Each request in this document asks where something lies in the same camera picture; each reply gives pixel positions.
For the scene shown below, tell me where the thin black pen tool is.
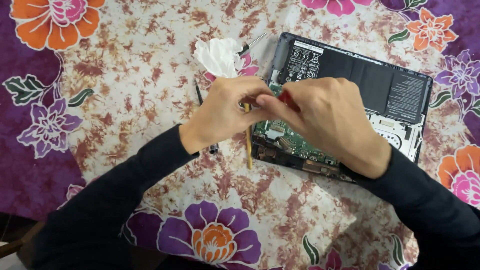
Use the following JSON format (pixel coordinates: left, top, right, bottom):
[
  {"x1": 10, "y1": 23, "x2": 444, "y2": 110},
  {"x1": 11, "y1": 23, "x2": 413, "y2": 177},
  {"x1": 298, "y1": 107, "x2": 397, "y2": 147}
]
[{"x1": 193, "y1": 79, "x2": 219, "y2": 155}]

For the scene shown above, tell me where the opened dark grey laptop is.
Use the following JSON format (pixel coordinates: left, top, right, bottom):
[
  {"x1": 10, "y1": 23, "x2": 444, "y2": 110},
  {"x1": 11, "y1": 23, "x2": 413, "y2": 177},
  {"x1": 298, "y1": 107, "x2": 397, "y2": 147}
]
[{"x1": 250, "y1": 32, "x2": 434, "y2": 185}]

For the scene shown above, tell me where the black handled metal screwdriver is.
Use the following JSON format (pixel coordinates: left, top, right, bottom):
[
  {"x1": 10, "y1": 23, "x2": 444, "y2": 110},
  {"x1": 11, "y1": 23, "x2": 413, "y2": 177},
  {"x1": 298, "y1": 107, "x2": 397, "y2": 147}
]
[{"x1": 236, "y1": 32, "x2": 268, "y2": 57}]

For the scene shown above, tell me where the brown wooden chair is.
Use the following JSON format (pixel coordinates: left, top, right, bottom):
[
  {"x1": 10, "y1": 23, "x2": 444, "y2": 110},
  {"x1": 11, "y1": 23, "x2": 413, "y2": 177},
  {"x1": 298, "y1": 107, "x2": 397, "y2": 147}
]
[{"x1": 0, "y1": 220, "x2": 46, "y2": 260}]

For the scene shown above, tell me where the crumpled white tissue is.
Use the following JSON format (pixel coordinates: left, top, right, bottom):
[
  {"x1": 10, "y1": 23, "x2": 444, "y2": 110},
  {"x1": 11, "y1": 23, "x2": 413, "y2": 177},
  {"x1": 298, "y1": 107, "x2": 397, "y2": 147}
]
[{"x1": 193, "y1": 37, "x2": 246, "y2": 79}]

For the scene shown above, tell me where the floral batik tablecloth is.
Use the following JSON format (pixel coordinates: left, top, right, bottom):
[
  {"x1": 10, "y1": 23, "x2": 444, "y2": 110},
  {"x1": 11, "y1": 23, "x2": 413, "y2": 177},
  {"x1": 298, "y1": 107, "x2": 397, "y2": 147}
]
[{"x1": 0, "y1": 0, "x2": 480, "y2": 270}]

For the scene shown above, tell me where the red handled screwdriver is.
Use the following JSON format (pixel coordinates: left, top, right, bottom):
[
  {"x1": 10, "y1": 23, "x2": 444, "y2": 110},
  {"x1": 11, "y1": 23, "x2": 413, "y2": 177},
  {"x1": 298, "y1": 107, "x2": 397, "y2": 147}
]
[{"x1": 279, "y1": 90, "x2": 302, "y2": 114}]

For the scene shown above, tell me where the yellow wooden stick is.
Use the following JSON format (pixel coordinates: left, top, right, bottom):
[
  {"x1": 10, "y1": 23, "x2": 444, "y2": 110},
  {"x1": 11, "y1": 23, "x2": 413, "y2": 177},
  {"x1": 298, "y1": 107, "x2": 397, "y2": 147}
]
[{"x1": 244, "y1": 104, "x2": 254, "y2": 170}]

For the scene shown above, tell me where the person's left hand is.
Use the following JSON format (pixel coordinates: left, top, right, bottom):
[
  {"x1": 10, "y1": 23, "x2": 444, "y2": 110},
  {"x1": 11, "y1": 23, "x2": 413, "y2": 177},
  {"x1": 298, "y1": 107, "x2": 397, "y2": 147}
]
[{"x1": 179, "y1": 76, "x2": 277, "y2": 155}]

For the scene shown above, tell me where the green laptop circuit board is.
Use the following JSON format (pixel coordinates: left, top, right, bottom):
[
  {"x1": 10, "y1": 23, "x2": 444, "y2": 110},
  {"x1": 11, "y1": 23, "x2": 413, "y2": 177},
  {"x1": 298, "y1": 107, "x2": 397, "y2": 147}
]
[{"x1": 254, "y1": 83, "x2": 340, "y2": 166}]

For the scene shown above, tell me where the black laptop battery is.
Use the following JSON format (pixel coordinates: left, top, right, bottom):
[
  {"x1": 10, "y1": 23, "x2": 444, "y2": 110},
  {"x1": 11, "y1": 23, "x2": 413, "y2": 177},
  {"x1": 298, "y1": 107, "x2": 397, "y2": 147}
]
[{"x1": 284, "y1": 37, "x2": 430, "y2": 125}]

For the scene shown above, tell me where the person's right hand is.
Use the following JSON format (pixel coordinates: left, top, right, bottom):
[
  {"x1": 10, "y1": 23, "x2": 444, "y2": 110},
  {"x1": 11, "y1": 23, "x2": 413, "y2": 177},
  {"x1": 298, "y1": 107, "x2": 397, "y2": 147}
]
[{"x1": 256, "y1": 77, "x2": 393, "y2": 180}]

